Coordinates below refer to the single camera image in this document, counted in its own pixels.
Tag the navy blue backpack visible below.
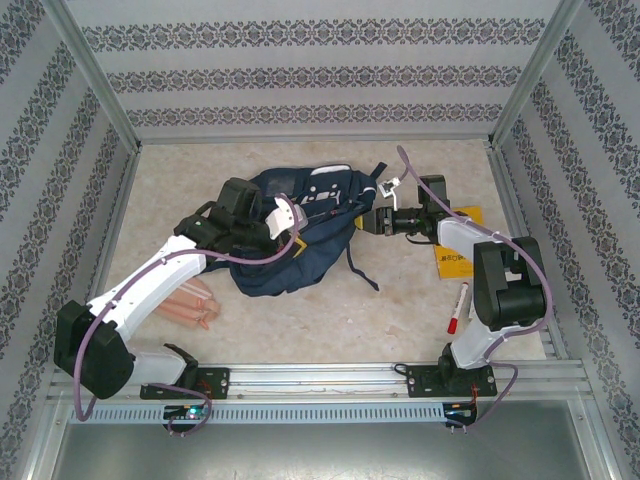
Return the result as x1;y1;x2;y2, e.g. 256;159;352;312
202;160;389;299

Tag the yellow book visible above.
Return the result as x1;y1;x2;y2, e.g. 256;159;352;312
432;203;484;281

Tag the pink pencil case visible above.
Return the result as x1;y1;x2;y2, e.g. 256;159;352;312
152;277;222;332

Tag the white marker with red cap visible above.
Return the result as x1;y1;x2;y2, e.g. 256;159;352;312
445;281;471;336

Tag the small circuit board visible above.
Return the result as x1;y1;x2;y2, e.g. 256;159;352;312
162;403;211;422
443;402;479;424

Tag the grey metal sheet panel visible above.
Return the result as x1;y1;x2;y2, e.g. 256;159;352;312
47;399;619;480

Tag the long aluminium frame bar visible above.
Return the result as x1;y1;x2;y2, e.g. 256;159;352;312
134;132;496;147

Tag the aluminium frame side bar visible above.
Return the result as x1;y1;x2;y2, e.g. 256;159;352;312
487;144;571;361
67;149;144;364

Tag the aluminium mounting rail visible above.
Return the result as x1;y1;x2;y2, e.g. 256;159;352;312
48;362;587;402

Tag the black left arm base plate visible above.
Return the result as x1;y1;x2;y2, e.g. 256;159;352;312
139;366;232;401

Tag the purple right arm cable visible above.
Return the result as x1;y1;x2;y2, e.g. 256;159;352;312
396;144;551;436

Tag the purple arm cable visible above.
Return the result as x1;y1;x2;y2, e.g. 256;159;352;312
396;144;551;436
73;193;307;437

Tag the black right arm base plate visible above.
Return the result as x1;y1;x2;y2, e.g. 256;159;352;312
403;363;500;400

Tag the slotted grey cable duct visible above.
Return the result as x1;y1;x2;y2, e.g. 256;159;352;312
67;402;447;425

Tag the aluminium frame post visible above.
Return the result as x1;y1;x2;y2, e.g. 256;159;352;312
39;0;144;154
487;0;586;149

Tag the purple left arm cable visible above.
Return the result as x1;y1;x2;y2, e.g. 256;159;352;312
73;193;307;437

